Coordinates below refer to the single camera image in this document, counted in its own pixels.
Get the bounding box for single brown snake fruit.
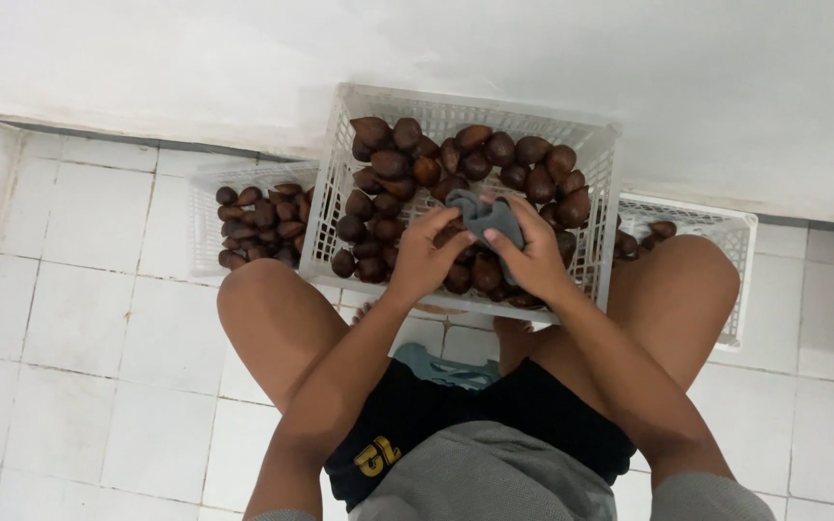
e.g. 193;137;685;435
433;221;467;249

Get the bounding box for large white plastic crate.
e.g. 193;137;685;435
298;82;623;326

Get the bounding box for low white plastic crate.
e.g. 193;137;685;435
608;192;759;353

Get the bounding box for person's right leg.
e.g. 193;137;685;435
492;233;742;422

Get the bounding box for person's left leg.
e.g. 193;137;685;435
216;258;390;418

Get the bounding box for person's left hand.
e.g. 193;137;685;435
387;207;478;305

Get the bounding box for person's black shorts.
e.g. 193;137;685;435
323;356;639;512

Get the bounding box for grey cloth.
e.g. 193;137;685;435
446;189;527;288

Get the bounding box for pile of brown snake fruits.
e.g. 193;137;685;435
330;116;593;311

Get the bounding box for person's right foot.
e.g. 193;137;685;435
492;315;536;337

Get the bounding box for heap of small snake fruits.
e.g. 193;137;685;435
215;182;315;272

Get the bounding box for person's leg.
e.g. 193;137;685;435
216;258;390;418
492;233;742;422

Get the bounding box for person's right hand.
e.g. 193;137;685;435
481;192;576;305

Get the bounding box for person's grey shirt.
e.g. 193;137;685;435
246;420;777;521

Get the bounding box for small white plastic crate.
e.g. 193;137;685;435
186;160;321;280

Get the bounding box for light blue plastic stool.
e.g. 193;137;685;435
392;342;502;392

